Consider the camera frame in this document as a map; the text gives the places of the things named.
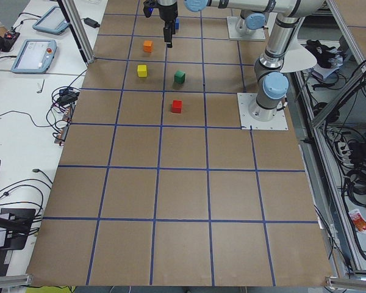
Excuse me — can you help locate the black power adapter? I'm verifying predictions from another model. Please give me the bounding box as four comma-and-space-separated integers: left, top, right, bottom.
84, 18, 100, 28

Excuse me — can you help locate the orange wooden block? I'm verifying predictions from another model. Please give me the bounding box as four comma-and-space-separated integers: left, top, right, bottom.
143, 40, 153, 53

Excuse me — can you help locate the far teach pendant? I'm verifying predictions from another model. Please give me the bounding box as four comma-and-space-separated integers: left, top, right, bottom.
32, 6, 68, 35

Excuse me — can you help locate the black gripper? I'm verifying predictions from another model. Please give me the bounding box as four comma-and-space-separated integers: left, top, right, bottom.
157, 0, 178, 48

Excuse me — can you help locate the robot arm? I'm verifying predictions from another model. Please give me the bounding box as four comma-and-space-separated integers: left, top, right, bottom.
184, 1, 323, 121
235, 10, 267, 35

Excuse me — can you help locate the aluminium frame post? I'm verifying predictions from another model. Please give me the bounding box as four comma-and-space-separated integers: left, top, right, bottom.
57, 0, 95, 64

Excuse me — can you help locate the near teach pendant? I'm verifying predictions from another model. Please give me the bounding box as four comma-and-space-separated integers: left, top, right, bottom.
10, 39, 57, 74

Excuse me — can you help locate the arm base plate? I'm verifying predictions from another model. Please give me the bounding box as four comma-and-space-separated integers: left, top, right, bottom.
226, 16, 266, 42
237, 93, 289, 131

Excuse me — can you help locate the red wooden block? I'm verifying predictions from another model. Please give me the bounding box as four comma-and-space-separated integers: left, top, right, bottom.
171, 100, 183, 114

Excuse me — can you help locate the white chair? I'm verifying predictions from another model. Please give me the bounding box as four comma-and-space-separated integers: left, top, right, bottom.
280, 38, 317, 73

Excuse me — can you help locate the teach pendant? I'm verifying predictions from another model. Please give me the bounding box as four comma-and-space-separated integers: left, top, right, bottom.
32, 6, 68, 35
10, 39, 57, 74

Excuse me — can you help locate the yellow wooden block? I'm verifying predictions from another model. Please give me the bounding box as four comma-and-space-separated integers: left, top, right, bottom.
137, 64, 148, 78

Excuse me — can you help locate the green wooden block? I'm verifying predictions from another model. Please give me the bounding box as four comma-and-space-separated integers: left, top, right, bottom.
174, 70, 186, 84

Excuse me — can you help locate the blue wooden block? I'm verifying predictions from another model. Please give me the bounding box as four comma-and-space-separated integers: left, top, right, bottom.
175, 18, 180, 30

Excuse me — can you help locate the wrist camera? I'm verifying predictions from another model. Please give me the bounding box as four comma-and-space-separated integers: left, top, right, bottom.
143, 0, 156, 18

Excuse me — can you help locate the orange snack packet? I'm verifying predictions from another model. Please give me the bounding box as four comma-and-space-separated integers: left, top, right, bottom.
348, 209, 366, 234

